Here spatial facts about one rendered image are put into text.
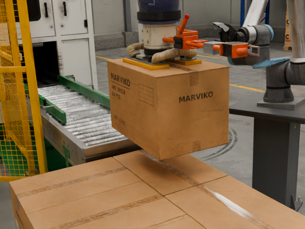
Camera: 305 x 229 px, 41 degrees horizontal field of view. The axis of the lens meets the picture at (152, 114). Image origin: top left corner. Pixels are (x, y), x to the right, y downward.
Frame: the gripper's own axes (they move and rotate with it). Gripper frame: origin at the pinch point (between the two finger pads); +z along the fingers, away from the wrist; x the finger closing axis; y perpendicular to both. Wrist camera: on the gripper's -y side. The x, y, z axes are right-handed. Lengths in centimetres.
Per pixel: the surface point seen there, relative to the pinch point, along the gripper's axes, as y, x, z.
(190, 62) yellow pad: 11.7, -11.6, 5.2
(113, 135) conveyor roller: 91, -71, 18
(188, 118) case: -3.6, -35.3, 17.2
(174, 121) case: -3.4, -35.3, 24.9
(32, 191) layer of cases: 35, -70, 86
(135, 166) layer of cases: 33, -70, 29
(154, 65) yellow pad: 13.0, -11.2, 25.2
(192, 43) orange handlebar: -6.4, -0.1, 16.1
